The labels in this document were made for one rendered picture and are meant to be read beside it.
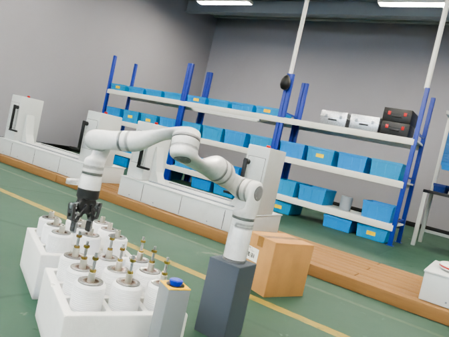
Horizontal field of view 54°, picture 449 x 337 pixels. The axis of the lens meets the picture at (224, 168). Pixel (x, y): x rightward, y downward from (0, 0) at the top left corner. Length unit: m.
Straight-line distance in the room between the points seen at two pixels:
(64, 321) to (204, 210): 2.39
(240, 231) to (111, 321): 0.60
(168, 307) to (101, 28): 8.27
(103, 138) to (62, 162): 3.40
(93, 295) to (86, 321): 0.07
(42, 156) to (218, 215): 2.37
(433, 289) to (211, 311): 1.64
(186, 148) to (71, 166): 3.46
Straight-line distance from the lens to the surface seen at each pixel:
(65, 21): 8.78
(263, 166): 3.41
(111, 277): 1.52
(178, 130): 1.40
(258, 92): 10.86
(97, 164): 1.53
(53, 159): 5.02
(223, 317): 1.76
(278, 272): 2.42
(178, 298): 1.29
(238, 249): 1.72
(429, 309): 2.97
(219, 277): 1.74
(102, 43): 9.31
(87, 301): 1.39
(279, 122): 6.26
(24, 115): 5.80
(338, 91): 10.07
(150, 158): 4.17
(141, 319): 1.43
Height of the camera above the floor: 0.73
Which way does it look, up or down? 3 degrees down
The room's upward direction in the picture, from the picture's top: 13 degrees clockwise
